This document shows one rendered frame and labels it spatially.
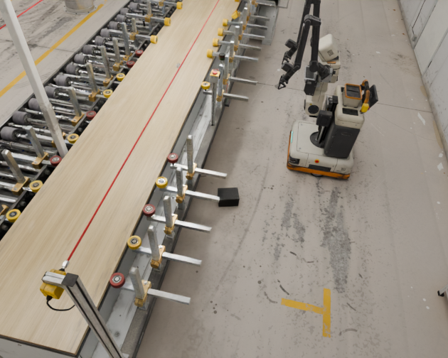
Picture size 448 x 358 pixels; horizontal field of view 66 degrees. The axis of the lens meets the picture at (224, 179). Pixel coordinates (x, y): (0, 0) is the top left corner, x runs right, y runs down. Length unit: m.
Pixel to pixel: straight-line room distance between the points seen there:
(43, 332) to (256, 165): 2.62
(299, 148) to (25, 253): 2.65
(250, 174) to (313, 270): 1.22
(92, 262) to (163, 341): 0.98
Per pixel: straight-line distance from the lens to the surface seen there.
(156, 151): 2.67
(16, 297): 2.22
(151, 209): 2.30
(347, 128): 3.51
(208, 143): 3.02
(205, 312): 2.93
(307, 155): 3.70
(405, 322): 3.32
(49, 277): 1.26
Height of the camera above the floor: 2.74
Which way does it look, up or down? 48 degrees down
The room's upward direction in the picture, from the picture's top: 5 degrees clockwise
